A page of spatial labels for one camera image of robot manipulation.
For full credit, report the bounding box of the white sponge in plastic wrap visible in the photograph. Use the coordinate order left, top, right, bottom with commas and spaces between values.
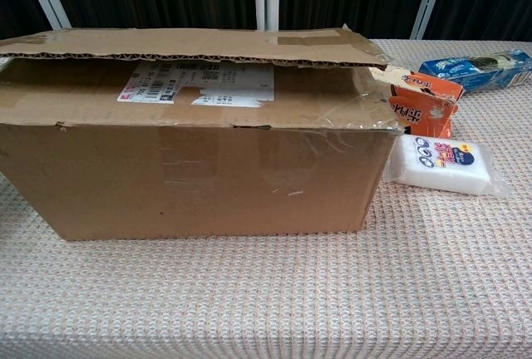
382, 133, 512, 199

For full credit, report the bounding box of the blue cookie pack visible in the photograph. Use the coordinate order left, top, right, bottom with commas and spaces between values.
417, 47, 532, 94

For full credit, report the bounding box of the brown cardboard box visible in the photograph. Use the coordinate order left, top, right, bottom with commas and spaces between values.
0, 24, 404, 243

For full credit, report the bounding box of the orange snack box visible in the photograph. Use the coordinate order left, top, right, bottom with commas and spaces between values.
369, 66, 466, 140

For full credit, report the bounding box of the beige woven tablecloth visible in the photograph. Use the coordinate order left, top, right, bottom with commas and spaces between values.
0, 38, 532, 359

